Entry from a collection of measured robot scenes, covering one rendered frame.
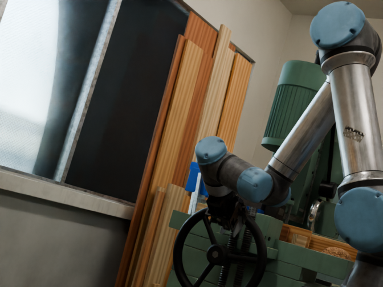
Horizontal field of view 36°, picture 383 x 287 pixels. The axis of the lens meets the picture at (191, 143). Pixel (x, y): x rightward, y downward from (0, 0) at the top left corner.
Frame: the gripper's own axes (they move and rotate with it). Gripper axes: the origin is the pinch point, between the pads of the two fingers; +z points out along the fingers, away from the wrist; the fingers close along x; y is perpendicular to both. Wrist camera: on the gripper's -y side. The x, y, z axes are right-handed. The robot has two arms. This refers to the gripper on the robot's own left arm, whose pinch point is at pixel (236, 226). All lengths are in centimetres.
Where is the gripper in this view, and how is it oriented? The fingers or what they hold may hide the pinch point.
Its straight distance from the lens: 166.8
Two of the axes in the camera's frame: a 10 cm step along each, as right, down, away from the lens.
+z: 2.1, 6.8, 7.0
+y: -4.4, 7.1, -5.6
